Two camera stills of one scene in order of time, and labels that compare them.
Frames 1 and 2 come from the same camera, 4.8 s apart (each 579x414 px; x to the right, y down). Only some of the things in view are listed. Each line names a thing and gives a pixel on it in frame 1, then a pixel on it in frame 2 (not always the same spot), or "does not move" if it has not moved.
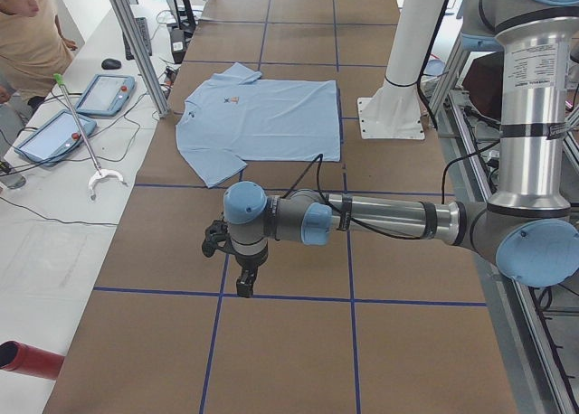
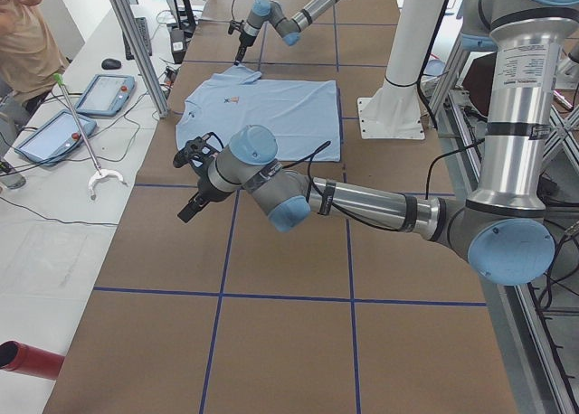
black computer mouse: x=109 y=63 does not move
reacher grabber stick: x=58 y=79 does not move
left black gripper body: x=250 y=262 → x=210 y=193
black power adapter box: x=178 y=46 does not move
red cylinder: x=19 y=357 does not move
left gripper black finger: x=246 y=280 → x=193 y=207
